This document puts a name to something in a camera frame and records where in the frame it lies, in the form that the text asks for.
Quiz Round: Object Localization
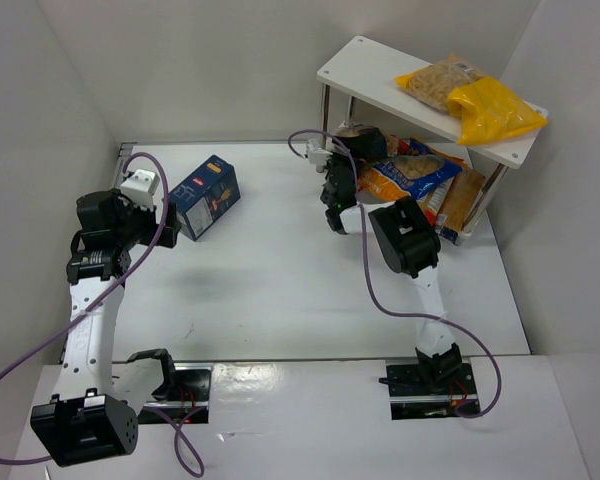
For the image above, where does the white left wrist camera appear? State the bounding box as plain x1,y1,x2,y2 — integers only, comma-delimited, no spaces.
119,169,160,210

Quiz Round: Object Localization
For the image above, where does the tricolour fusilli pasta bag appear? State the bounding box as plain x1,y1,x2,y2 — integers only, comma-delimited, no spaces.
334,125,398,158

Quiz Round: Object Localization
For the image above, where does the blue pasta box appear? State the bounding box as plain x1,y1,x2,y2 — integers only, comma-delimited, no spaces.
169,155,241,241

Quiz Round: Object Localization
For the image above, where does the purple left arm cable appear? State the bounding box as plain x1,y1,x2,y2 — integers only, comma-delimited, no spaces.
0,152,205,479

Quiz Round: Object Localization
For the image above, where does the brown spaghetti pack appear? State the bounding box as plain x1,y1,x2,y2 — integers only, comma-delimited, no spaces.
435,168,485,246

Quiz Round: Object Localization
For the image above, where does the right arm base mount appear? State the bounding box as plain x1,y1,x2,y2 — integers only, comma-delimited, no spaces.
378,362,480,421

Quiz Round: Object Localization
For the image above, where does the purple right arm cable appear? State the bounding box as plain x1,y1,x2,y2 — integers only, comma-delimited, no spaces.
287,129,503,419

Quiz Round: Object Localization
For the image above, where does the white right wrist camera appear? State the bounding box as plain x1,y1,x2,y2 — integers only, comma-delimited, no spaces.
305,138,331,172

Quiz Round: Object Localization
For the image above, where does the clear macaroni pasta bag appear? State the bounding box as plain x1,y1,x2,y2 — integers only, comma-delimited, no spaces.
394,54,487,114

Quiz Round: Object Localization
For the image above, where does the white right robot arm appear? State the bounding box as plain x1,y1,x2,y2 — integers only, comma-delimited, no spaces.
321,135,462,392

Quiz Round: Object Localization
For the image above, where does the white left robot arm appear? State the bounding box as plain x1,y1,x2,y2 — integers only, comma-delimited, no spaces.
30,187,179,467

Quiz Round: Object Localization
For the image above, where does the orange red pasta bag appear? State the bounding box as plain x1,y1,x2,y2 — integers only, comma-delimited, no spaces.
358,134,413,202

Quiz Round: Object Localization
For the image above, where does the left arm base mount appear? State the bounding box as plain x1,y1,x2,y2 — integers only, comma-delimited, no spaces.
139,362,213,425

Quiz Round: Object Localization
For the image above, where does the white two-tier shelf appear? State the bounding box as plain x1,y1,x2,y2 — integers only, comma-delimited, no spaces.
317,36,548,244

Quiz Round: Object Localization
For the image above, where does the blue macaroni pasta bag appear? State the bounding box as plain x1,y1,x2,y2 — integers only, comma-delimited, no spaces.
399,140,468,200

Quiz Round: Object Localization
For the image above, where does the red spaghetti pack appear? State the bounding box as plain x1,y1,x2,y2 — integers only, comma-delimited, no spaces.
418,178,454,226

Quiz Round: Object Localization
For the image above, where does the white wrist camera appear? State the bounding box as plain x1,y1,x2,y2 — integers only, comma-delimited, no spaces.
305,138,331,172
119,169,160,210

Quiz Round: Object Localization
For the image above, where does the yellow pasta bag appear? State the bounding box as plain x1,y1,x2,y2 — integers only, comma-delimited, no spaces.
447,77,548,146

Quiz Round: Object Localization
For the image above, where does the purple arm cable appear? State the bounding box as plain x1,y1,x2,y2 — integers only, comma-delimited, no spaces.
287,129,503,419
0,152,205,479

